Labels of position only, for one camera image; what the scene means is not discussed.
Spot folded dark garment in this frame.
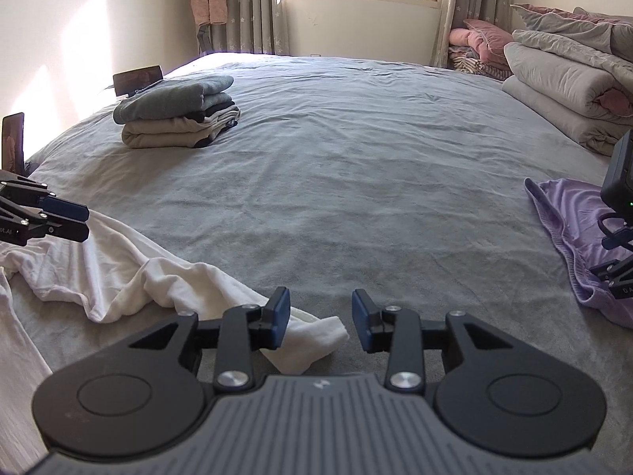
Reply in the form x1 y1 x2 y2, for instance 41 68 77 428
185 93 241 148

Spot white pants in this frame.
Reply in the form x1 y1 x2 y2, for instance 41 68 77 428
0 205 349 461

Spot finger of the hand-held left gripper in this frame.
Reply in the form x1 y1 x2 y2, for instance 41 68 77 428
0 198 90 243
0 169 90 222

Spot small black smartphone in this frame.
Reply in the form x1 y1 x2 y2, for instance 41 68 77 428
113 64 164 97

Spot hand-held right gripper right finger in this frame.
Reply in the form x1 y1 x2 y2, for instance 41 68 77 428
351 288 515 391

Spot striped cloth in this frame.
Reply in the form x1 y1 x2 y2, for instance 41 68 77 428
449 52 512 80

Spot grey pillow with pink trim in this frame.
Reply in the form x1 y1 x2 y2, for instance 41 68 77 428
511 4 633 65

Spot folded grey quilt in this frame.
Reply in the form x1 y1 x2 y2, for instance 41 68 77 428
501 30 633 158

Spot large black smartphone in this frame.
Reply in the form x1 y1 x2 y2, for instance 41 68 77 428
2 112 25 176

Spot purple garment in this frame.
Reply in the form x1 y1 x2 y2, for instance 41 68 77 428
524 178 633 331

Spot folded cream garment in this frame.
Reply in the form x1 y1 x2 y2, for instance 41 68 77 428
121 106 241 150

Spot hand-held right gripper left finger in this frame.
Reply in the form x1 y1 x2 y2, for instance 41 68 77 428
127 287 292 391

